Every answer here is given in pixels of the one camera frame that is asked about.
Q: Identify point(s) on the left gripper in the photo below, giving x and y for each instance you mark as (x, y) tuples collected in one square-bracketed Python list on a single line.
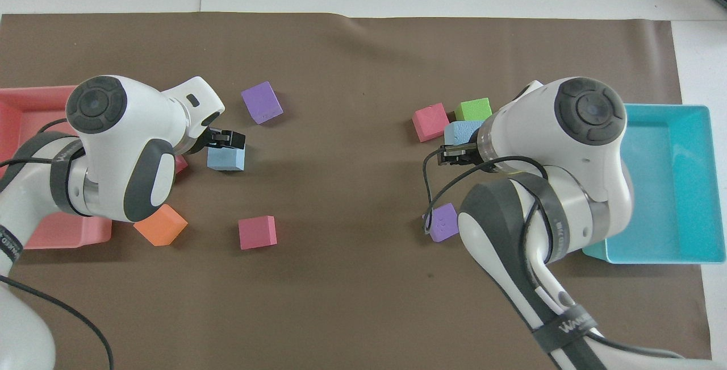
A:
[(218, 139)]

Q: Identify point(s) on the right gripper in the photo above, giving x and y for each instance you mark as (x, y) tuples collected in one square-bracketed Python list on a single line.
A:
[(457, 155)]

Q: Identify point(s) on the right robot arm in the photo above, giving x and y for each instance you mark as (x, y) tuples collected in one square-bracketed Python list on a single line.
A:
[(556, 199)]

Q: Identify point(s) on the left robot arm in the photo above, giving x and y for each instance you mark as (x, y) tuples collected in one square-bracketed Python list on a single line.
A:
[(142, 114)]

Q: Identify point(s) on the light blue foam block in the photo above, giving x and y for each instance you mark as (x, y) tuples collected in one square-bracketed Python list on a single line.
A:
[(461, 132), (226, 159)]

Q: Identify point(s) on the red foam block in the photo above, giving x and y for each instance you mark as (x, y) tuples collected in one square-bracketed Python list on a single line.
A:
[(257, 232), (430, 122), (180, 164)]

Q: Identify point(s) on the green foam block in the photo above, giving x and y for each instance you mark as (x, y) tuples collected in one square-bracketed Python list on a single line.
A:
[(473, 109)]

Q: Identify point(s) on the purple foam block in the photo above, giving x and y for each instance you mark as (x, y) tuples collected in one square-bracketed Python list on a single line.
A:
[(444, 222), (261, 103)]

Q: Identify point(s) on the orange foam block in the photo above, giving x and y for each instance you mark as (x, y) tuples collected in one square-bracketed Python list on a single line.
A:
[(161, 225)]

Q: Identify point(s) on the pink plastic tray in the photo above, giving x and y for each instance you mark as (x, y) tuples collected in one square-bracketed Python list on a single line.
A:
[(34, 103)]

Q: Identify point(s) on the cyan plastic tray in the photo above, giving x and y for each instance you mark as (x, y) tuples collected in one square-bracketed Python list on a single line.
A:
[(670, 182)]

